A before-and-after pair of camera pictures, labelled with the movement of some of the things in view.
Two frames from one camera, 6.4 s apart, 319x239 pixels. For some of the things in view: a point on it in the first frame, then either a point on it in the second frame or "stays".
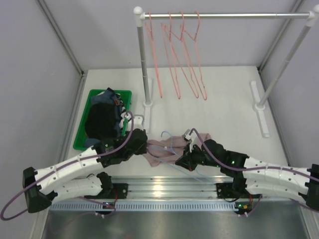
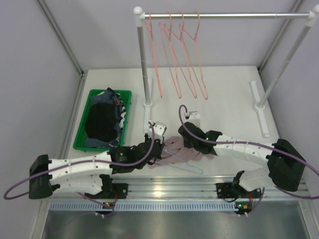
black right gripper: [186, 161] -> [188, 144]
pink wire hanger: [191, 46] stays
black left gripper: [142, 147] -> [156, 147]
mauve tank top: [168, 151] stays
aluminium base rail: [169, 186] stays
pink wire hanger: [150, 36] stays
